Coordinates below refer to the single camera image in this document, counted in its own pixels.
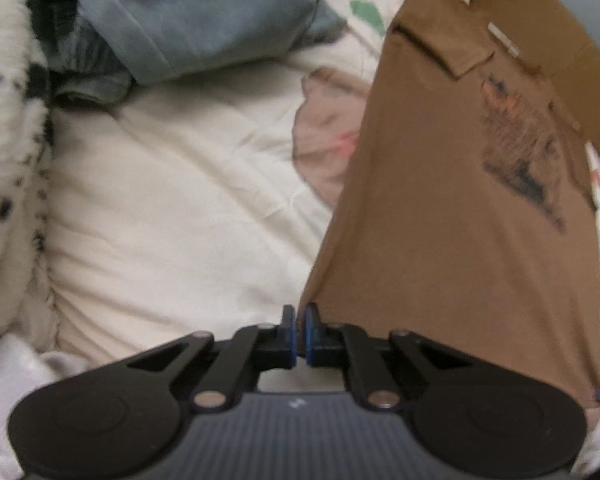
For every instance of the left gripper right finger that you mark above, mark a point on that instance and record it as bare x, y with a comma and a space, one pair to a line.
349, 349

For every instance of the grey-blue sweatshirt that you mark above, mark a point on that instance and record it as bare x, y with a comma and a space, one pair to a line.
99, 49

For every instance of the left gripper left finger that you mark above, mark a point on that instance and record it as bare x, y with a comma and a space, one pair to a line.
236, 369

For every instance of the white fuzzy spotted blanket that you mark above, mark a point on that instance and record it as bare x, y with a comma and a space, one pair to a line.
25, 154

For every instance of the brown t-shirt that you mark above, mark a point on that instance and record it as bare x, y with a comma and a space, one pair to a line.
467, 213

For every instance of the cream bear print bedsheet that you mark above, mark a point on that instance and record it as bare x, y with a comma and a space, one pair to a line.
202, 203

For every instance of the flattened cardboard box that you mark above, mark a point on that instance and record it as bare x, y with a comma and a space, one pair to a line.
549, 36

